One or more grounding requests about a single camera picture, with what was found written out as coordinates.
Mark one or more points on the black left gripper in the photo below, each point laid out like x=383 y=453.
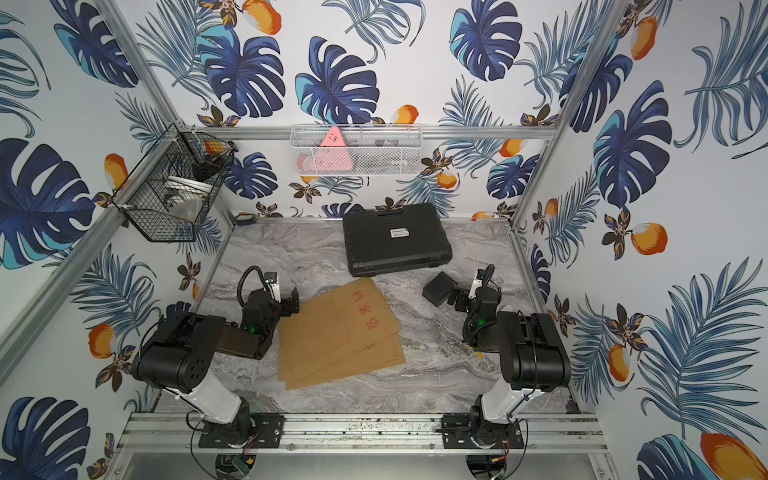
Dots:
x=287 y=302

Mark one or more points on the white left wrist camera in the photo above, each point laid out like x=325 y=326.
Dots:
x=271 y=280

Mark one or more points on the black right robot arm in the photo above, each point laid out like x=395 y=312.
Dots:
x=532 y=362

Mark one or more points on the black plastic tool case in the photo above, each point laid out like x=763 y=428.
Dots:
x=408 y=238

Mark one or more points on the brown kraft file bag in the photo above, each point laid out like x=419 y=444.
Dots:
x=351 y=318

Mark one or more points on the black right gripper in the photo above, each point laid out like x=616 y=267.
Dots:
x=463 y=298

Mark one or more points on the small black box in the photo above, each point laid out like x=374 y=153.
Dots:
x=438 y=290

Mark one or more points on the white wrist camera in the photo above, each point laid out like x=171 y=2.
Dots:
x=476 y=284
x=271 y=280

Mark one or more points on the clear wall shelf basket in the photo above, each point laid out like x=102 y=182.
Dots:
x=376 y=149

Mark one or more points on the pink triangular item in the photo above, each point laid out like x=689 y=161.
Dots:
x=332 y=156

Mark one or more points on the black wire basket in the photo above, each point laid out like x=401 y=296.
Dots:
x=169 y=195

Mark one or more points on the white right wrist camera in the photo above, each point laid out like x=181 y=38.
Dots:
x=476 y=284

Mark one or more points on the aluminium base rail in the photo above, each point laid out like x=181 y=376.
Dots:
x=370 y=433

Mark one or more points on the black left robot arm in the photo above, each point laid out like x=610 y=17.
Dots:
x=177 y=357

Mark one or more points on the black round tape roll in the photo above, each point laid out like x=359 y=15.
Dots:
x=244 y=219

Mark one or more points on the brown file bag stack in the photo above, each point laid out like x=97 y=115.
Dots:
x=383 y=354

